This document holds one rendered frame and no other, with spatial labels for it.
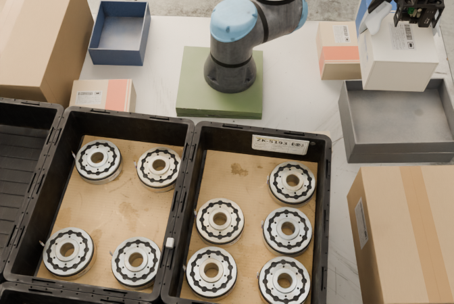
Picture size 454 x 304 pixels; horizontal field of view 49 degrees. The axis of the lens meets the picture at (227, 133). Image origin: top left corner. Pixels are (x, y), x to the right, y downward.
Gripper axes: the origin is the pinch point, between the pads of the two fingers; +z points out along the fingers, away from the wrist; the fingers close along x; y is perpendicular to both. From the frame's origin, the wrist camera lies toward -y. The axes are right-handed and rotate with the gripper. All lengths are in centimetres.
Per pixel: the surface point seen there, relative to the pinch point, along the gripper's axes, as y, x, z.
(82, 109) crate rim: 10, -66, 18
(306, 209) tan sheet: 27.4, -15.2, 27.7
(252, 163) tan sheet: 16.4, -27.4, 27.8
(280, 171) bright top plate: 19.6, -21.2, 24.9
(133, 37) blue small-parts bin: -33, -65, 41
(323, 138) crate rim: 14.8, -12.4, 17.8
